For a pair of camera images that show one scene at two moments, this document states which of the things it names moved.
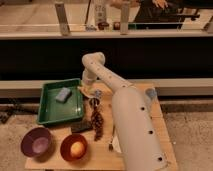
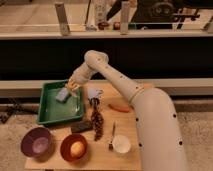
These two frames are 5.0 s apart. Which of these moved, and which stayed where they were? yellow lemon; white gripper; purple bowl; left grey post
Moved: white gripper
Stayed: yellow lemon; left grey post; purple bowl
